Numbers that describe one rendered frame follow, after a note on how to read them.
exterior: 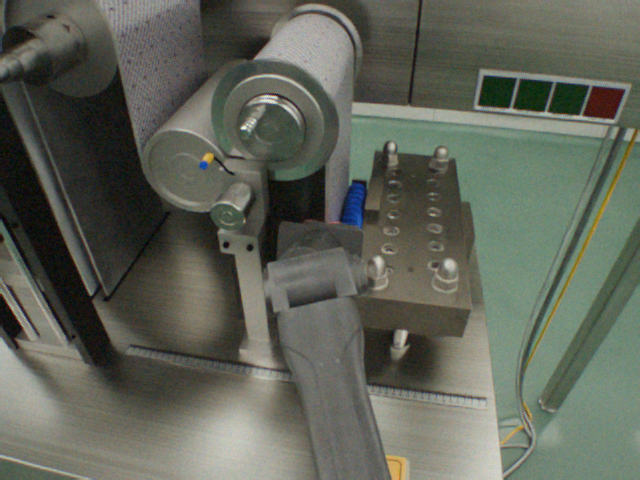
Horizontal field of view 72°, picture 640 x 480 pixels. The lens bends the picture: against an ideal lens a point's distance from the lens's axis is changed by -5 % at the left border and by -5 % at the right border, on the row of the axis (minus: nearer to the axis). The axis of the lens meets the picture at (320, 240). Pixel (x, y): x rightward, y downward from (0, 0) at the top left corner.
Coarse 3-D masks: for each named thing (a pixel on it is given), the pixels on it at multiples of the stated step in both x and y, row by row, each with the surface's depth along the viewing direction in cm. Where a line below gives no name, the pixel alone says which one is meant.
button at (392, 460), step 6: (390, 456) 55; (396, 456) 55; (390, 462) 54; (396, 462) 54; (402, 462) 54; (390, 468) 54; (396, 468) 54; (402, 468) 54; (396, 474) 53; (402, 474) 53
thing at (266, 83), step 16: (256, 80) 48; (272, 80) 48; (288, 80) 47; (240, 96) 49; (288, 96) 48; (304, 96) 48; (224, 112) 51; (304, 112) 49; (320, 112) 49; (320, 128) 50; (240, 144) 53; (304, 144) 52; (320, 144) 51; (256, 160) 54; (288, 160) 53; (304, 160) 53
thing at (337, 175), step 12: (348, 108) 68; (348, 120) 70; (348, 132) 72; (348, 144) 73; (336, 156) 60; (348, 156) 76; (336, 168) 61; (348, 168) 78; (336, 180) 63; (348, 180) 81; (336, 192) 65; (336, 204) 66; (336, 216) 68
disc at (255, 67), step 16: (240, 64) 48; (256, 64) 47; (272, 64) 47; (288, 64) 47; (224, 80) 49; (240, 80) 49; (304, 80) 47; (224, 96) 50; (320, 96) 48; (336, 112) 49; (224, 128) 53; (336, 128) 50; (224, 144) 54; (336, 144) 52; (320, 160) 53; (272, 176) 56; (288, 176) 55; (304, 176) 55
